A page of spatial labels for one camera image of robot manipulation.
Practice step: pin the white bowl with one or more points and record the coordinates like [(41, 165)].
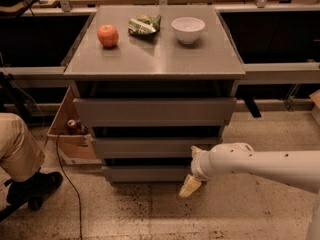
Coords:
[(187, 30)]

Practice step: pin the grey top drawer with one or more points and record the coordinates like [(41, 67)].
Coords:
[(155, 112)]

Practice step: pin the grey drawer cabinet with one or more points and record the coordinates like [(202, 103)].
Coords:
[(155, 66)]

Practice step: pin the black chair base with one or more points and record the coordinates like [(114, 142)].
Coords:
[(34, 202)]

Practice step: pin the black shoe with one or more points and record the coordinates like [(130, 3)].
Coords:
[(22, 189)]

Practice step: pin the wooden box on floor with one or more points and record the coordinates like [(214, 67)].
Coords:
[(74, 145)]

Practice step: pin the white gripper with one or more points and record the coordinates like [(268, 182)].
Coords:
[(199, 165)]

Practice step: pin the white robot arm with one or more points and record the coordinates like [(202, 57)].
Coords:
[(299, 169)]

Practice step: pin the grey metal frame rail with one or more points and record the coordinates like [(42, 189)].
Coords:
[(254, 74)]

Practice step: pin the red soda can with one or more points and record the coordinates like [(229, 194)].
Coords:
[(74, 127)]

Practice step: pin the green chip bag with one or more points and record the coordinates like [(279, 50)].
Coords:
[(144, 25)]

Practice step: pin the red apple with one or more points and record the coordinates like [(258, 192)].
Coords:
[(108, 35)]

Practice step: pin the person leg beige trousers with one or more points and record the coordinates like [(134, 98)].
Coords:
[(20, 154)]

